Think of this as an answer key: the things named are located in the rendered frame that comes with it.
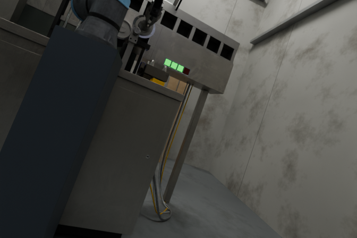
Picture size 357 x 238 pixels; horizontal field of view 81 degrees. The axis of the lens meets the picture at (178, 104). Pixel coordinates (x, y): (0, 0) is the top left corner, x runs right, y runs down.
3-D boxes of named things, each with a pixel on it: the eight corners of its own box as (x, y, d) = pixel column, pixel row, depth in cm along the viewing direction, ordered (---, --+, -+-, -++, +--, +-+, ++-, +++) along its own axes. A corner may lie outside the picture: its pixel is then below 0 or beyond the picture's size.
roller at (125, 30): (109, 32, 127) (116, 14, 128) (108, 42, 151) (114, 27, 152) (127, 41, 131) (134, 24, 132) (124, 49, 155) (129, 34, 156)
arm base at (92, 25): (112, 49, 69) (122, 22, 70) (66, 30, 67) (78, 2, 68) (116, 59, 84) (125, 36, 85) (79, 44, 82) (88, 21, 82)
